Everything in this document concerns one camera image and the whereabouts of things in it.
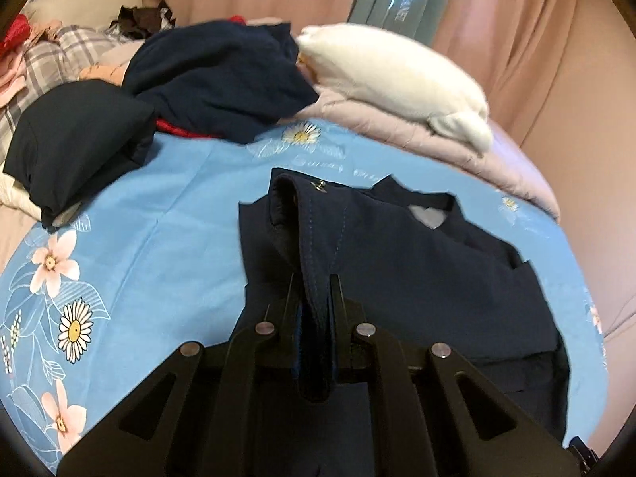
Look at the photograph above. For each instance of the grey-blue curtain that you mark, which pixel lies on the grey-blue curtain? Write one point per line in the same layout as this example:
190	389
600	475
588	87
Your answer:
377	5

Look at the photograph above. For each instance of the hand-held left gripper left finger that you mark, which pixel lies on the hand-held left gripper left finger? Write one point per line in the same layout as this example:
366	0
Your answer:
285	318

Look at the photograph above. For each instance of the red down jacket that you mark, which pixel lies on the red down jacket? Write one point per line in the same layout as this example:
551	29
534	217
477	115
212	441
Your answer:
12	32

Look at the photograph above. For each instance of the beige headboard cushion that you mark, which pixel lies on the beige headboard cushion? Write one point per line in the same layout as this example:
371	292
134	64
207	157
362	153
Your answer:
99	0

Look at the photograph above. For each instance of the folded navy garment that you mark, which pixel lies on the folded navy garment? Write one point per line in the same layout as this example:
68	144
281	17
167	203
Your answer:
74	144

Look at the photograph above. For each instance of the crumpled navy garment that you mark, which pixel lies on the crumpled navy garment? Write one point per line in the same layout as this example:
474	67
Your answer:
213	79

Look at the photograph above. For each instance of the peach cloth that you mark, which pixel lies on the peach cloth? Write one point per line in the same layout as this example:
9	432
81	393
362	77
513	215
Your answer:
102	72

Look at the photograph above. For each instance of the navy collared coat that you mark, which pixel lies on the navy collared coat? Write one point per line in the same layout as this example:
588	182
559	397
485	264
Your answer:
397	268

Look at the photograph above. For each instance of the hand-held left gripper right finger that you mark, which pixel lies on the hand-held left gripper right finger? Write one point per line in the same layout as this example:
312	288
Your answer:
340	318

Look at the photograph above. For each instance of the cream white cloth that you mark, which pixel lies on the cream white cloth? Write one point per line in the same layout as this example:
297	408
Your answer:
20	198

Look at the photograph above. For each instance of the grey plaid blanket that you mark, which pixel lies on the grey plaid blanket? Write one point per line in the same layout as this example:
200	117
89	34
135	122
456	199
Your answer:
49	54

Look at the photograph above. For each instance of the black garment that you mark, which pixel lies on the black garment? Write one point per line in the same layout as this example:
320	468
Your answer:
144	20

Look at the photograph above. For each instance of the blue floral bed sheet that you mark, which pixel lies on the blue floral bed sheet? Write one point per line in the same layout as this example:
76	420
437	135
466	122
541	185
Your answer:
174	218

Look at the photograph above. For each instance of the pink bed sheet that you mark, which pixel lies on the pink bed sheet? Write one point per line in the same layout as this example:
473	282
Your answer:
12	238

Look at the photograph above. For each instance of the pink garment pile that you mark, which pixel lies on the pink garment pile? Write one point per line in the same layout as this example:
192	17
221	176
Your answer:
10	84

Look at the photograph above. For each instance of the lilac quilt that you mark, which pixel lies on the lilac quilt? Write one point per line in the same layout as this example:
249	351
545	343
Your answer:
497	169

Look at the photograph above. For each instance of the white plush pillow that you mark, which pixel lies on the white plush pillow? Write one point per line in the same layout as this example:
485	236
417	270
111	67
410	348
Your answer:
387	74

